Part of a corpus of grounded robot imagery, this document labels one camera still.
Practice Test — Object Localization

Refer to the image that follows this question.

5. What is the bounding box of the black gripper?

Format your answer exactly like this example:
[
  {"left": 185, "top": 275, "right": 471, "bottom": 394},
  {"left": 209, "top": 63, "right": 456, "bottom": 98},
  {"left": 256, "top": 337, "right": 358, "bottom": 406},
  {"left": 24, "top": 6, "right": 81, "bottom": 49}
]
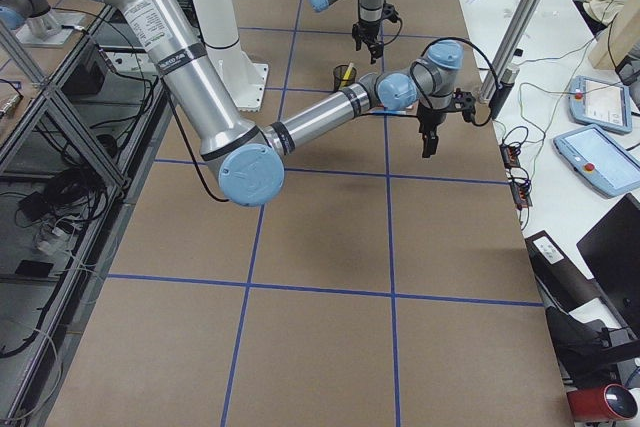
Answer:
[
  {"left": 416, "top": 89, "right": 476, "bottom": 158},
  {"left": 351, "top": 1, "right": 400, "bottom": 64}
]

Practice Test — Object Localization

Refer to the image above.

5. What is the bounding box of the yellow highlighter pen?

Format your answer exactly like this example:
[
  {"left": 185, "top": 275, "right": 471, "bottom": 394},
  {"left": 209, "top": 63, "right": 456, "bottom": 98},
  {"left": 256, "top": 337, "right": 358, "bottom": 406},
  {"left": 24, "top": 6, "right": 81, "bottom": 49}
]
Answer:
[{"left": 340, "top": 62, "right": 354, "bottom": 88}]

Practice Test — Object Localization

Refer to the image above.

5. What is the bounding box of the red marker pen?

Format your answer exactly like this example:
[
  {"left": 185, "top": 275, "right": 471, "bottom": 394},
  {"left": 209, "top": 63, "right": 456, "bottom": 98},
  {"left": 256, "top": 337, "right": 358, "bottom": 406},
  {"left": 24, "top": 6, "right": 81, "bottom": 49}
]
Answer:
[{"left": 384, "top": 103, "right": 416, "bottom": 112}]

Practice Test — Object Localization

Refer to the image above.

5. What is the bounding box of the blue marker pen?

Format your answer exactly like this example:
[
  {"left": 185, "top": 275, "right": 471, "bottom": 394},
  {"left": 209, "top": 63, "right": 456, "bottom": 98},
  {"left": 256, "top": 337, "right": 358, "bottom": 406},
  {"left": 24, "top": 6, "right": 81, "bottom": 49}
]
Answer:
[{"left": 370, "top": 110, "right": 409, "bottom": 117}]

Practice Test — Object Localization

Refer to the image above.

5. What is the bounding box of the black mesh pen cup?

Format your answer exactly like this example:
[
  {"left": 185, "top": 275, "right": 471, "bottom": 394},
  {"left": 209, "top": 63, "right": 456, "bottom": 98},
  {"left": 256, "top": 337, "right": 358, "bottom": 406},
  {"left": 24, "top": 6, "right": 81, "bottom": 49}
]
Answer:
[{"left": 333, "top": 63, "right": 357, "bottom": 92}]

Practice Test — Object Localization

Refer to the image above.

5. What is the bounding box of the white side table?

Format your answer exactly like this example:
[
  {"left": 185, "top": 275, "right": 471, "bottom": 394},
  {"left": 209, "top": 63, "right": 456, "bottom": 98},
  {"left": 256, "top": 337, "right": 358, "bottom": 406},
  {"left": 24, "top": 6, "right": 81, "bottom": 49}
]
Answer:
[{"left": 460, "top": 0, "right": 620, "bottom": 279}]

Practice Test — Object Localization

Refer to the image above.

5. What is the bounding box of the near blue teach pendant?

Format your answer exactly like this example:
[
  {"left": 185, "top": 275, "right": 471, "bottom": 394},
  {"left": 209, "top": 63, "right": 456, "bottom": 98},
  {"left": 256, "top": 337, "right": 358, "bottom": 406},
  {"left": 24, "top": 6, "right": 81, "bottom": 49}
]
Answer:
[{"left": 553, "top": 125, "right": 639, "bottom": 198}]

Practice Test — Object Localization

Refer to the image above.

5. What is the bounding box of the blue teach pendant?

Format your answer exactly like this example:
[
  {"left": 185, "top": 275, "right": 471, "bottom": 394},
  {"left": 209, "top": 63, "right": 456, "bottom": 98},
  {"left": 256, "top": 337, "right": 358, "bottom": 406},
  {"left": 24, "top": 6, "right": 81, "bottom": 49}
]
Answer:
[
  {"left": 553, "top": 125, "right": 639, "bottom": 198},
  {"left": 568, "top": 75, "right": 633, "bottom": 135}
]

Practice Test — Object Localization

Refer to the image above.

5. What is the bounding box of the far blue teach pendant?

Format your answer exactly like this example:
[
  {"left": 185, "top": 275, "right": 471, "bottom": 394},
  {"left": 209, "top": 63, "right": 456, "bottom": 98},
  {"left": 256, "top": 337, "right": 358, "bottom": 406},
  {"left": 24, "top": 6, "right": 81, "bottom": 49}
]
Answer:
[{"left": 568, "top": 75, "right": 633, "bottom": 135}]

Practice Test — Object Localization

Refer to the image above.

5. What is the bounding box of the black laptop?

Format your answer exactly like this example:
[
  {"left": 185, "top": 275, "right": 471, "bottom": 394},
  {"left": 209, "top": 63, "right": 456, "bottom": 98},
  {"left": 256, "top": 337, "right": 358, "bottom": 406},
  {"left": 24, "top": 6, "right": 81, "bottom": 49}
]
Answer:
[{"left": 577, "top": 194, "right": 639, "bottom": 331}]

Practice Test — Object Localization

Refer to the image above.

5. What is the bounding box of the red cylinder bottle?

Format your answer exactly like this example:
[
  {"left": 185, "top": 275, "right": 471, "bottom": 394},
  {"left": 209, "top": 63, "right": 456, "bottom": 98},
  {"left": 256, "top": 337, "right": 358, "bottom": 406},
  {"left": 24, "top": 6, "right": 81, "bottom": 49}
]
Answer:
[{"left": 566, "top": 384, "right": 639, "bottom": 423}]

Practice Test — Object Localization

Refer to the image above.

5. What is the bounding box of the aluminium frame rack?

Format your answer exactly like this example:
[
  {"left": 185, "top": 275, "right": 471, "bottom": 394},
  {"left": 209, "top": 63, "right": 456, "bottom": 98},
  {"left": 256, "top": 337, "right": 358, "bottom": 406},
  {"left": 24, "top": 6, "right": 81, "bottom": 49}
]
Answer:
[{"left": 1, "top": 7, "right": 170, "bottom": 426}]

